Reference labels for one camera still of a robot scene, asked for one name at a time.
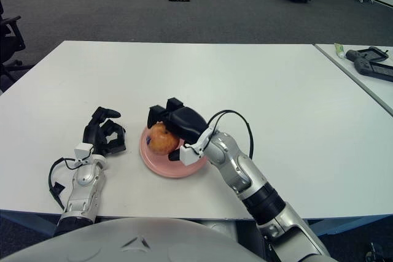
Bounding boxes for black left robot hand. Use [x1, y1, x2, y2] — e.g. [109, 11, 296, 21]
[82, 106, 127, 156]

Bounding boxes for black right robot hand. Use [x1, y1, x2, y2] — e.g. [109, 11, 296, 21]
[146, 97, 209, 162]

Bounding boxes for pink round plate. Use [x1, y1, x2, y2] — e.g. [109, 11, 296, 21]
[139, 126, 209, 179]

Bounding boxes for grey robot torso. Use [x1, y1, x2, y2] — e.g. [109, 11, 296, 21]
[0, 217, 265, 262]

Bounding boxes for black office chair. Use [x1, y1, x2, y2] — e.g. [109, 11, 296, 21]
[0, 0, 34, 91]

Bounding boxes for black handheld controller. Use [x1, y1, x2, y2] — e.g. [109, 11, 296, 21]
[352, 58, 393, 83]
[344, 46, 388, 63]

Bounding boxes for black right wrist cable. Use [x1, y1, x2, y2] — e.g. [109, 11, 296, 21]
[207, 109, 255, 160]

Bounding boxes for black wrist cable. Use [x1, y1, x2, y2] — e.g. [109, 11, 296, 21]
[48, 157, 79, 209]
[207, 109, 255, 160]

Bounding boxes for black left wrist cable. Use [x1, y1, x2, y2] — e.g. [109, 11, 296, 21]
[48, 157, 79, 209]

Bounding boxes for blue table frame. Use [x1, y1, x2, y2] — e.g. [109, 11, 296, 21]
[0, 209, 393, 240]

